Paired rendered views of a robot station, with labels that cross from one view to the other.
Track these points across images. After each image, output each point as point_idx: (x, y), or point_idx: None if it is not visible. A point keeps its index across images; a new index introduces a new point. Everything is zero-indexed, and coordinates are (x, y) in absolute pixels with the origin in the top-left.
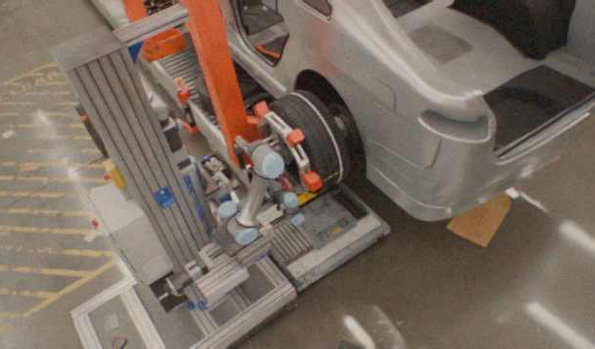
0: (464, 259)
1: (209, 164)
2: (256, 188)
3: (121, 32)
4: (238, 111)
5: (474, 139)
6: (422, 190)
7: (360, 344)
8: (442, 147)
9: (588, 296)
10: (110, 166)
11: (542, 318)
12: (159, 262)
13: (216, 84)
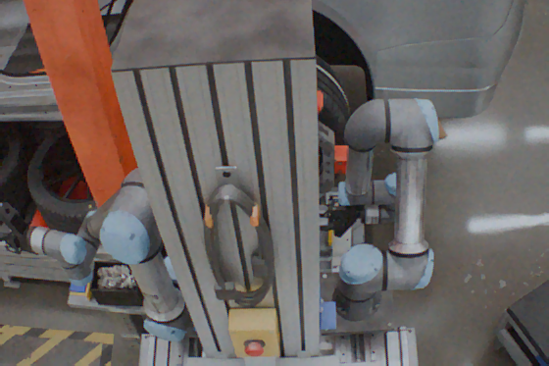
0: (448, 160)
1: (107, 282)
2: (422, 176)
3: None
4: (131, 148)
5: None
6: (487, 68)
7: (478, 313)
8: None
9: (537, 113)
10: (261, 317)
11: (540, 154)
12: None
13: (107, 110)
